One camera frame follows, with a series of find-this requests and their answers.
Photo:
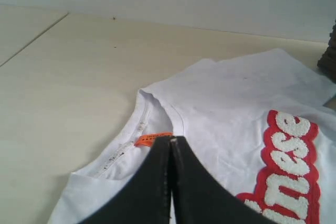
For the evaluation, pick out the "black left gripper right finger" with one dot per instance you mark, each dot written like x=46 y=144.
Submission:
x=198 y=197

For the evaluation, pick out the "white t-shirt red lettering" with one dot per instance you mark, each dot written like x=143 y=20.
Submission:
x=257 y=123

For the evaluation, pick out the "brown wicker basket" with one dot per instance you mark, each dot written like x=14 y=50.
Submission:
x=327 y=63

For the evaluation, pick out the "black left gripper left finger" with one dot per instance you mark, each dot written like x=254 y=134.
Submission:
x=146 y=197

